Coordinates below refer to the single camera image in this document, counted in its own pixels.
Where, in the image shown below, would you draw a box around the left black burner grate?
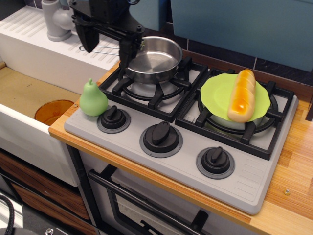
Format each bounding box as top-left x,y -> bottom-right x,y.
99,57 -> 209,122

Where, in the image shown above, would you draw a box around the white toy sink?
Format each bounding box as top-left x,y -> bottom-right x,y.
0,6 -> 119,187

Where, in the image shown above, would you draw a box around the wooden drawer cabinet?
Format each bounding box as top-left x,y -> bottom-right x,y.
0,149 -> 97,235

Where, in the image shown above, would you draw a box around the black cable bottom left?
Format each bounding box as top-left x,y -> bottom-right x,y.
0,194 -> 16,235

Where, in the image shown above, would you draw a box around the right black burner grate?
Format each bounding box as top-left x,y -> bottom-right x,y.
176,69 -> 298,160

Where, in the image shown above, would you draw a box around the middle black stove knob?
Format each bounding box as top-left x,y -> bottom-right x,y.
139,121 -> 183,158

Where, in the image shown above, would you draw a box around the grey toy faucet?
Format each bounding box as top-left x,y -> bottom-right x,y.
42,0 -> 74,42

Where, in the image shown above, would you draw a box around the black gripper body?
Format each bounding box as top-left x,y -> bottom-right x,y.
69,0 -> 145,41

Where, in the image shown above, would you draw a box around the left black stove knob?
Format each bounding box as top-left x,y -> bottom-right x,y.
97,105 -> 131,134

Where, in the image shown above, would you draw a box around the stainless steel pan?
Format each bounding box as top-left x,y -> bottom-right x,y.
79,36 -> 183,84

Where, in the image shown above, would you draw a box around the oven door with handle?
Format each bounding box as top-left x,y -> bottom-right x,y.
88,164 -> 253,235

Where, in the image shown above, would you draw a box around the right black stove knob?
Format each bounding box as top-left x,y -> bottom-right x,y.
196,146 -> 235,180

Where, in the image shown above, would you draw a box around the green toy pear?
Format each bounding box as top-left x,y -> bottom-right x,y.
79,78 -> 108,117

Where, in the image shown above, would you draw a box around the black burner grate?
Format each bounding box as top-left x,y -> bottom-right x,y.
176,69 -> 298,160
99,57 -> 209,122

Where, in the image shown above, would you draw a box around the grey toy stove top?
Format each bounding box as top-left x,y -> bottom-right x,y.
64,69 -> 298,215

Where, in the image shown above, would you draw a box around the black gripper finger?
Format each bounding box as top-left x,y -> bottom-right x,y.
74,21 -> 99,53
119,36 -> 142,69

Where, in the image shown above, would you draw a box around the black stove knob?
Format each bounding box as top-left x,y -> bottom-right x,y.
139,121 -> 183,158
196,146 -> 235,180
97,105 -> 131,134

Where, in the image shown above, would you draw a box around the toy bread loaf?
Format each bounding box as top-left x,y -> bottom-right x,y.
227,69 -> 256,123

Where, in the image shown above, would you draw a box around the lime green plate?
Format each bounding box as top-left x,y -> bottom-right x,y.
200,73 -> 271,121

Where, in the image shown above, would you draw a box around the orange sink drain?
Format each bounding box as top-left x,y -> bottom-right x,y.
34,99 -> 74,126

